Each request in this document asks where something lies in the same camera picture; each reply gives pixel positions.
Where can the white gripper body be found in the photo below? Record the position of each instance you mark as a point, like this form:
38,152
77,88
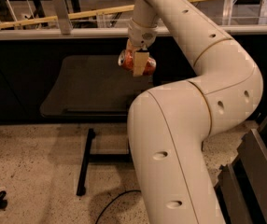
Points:
140,36

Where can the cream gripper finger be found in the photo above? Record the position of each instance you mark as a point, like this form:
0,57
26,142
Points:
140,59
131,47

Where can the red soda can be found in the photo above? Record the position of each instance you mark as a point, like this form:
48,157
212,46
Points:
126,61

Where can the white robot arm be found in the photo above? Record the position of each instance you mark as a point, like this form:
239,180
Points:
167,124

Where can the black adjustable laptop table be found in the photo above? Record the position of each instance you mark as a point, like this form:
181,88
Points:
91,99

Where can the wooden handrail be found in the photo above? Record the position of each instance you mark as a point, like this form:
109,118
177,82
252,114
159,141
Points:
74,16

